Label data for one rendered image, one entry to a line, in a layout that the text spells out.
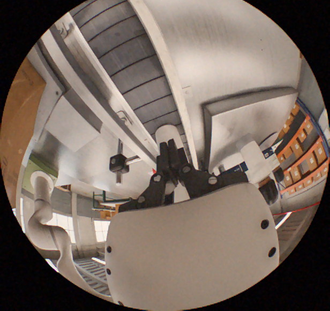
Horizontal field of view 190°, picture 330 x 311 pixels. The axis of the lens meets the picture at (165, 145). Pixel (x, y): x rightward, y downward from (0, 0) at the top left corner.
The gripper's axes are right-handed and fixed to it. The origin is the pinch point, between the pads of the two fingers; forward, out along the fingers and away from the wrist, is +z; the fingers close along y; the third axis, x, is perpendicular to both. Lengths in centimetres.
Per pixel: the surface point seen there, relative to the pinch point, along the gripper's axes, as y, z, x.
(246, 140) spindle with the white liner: 26.3, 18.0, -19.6
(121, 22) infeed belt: 0.6, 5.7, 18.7
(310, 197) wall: 420, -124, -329
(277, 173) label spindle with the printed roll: 57, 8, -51
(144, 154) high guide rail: -4.0, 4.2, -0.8
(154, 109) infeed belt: -1.2, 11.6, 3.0
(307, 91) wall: 437, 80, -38
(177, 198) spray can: -1.5, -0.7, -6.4
